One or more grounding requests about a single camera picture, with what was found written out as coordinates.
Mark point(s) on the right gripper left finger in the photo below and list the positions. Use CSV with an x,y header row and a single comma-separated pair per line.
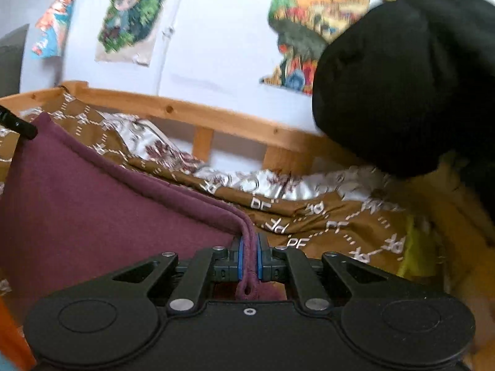
x,y
182,286

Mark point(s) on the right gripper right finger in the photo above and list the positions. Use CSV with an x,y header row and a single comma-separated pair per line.
x,y
316,285

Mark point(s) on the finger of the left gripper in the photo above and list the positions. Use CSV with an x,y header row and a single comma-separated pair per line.
x,y
9,120

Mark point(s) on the maroon long-sleeve shirt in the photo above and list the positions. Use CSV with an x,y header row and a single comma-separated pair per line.
x,y
69,214

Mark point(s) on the brown PF patterned blanket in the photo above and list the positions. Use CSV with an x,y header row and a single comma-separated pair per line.
x,y
373,232

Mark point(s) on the lime green cloth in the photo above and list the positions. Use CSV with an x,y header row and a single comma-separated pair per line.
x,y
415,261

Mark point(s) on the small blue anime poster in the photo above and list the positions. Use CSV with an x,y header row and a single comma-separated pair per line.
x,y
54,26

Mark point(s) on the anime girl poster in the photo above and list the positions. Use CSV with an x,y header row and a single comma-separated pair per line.
x,y
129,31

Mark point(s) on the orange blue pink cloth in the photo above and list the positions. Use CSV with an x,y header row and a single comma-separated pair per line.
x,y
15,353

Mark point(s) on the black puffy jacket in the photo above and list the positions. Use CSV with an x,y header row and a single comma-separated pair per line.
x,y
411,84

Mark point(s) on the wooden bed frame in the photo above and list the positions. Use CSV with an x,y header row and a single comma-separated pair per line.
x,y
288,149

